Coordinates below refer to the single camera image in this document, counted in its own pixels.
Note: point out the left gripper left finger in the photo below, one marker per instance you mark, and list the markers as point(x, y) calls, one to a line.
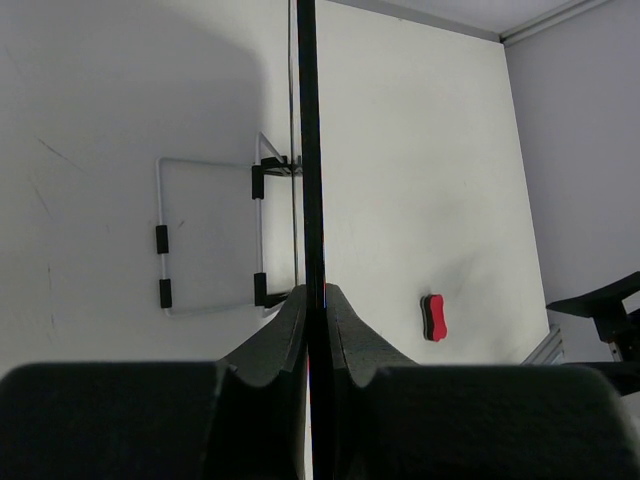
point(239, 417)

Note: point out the white wire whiteboard stand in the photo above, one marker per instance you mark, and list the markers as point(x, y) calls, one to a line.
point(225, 230)

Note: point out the white whiteboard black frame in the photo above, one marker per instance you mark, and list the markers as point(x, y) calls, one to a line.
point(316, 324)

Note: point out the right side aluminium rail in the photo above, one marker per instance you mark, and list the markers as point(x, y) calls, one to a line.
point(550, 351)

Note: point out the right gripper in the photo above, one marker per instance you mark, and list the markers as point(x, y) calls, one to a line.
point(615, 326)

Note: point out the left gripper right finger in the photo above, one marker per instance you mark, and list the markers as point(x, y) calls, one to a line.
point(396, 419)

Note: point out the red black whiteboard eraser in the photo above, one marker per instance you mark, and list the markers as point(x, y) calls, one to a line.
point(433, 315)

